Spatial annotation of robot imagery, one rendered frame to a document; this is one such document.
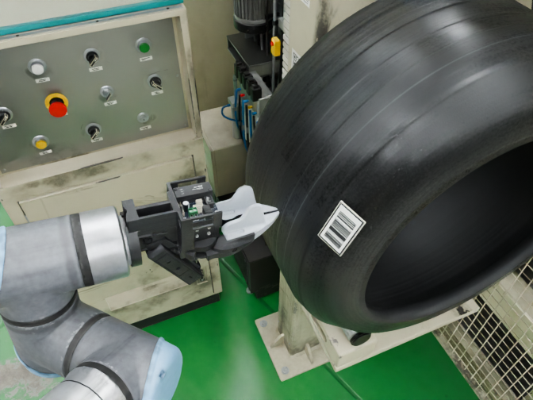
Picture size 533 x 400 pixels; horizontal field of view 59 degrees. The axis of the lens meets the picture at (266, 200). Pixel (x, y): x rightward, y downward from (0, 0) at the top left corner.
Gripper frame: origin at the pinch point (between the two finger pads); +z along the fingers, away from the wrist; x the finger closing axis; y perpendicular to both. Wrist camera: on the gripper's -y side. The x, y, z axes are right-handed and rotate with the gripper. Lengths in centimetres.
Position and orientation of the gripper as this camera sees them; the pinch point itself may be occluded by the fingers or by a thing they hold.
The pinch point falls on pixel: (269, 217)
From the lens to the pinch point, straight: 67.1
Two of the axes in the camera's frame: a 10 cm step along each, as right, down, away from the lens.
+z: 9.2, -2.0, 3.5
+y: 1.1, -7.1, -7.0
